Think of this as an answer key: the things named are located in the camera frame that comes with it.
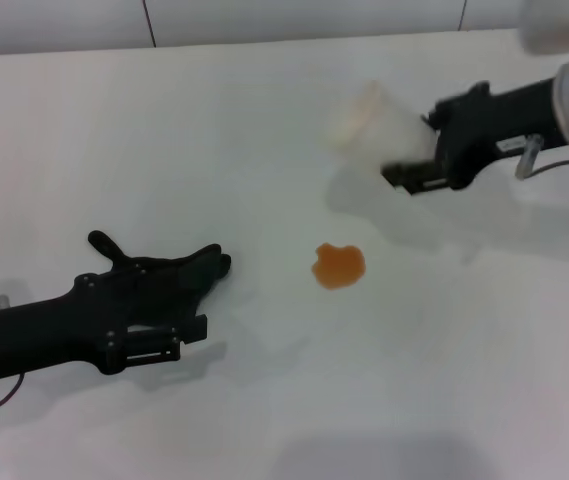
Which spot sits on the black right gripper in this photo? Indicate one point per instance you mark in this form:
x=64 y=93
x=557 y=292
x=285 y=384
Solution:
x=479 y=130

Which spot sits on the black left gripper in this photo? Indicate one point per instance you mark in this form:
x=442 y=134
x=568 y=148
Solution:
x=29 y=335

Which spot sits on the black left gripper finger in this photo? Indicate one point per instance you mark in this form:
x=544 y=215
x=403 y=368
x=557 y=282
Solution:
x=195 y=329

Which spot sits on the white paper cup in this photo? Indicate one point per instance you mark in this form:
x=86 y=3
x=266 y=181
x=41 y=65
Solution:
x=389 y=130

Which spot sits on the dark glove-shaped rag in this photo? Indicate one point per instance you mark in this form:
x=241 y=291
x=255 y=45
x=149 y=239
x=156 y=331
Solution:
x=199 y=265

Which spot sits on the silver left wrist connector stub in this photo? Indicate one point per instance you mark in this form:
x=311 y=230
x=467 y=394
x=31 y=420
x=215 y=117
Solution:
x=2 y=301

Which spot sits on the orange liquid stain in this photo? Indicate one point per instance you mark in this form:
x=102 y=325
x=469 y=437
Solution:
x=339 y=267

